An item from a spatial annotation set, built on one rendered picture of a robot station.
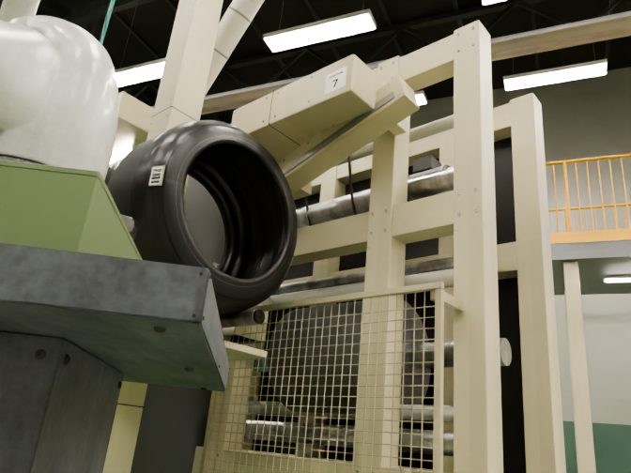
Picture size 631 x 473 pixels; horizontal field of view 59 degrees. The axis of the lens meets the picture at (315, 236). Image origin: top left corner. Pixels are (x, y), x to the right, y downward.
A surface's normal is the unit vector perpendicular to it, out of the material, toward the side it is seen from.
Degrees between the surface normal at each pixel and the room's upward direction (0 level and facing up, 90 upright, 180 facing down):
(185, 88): 90
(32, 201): 90
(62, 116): 91
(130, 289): 90
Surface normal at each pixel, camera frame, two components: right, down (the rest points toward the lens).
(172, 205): 0.62, -0.17
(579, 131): -0.40, -0.36
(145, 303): 0.11, -0.35
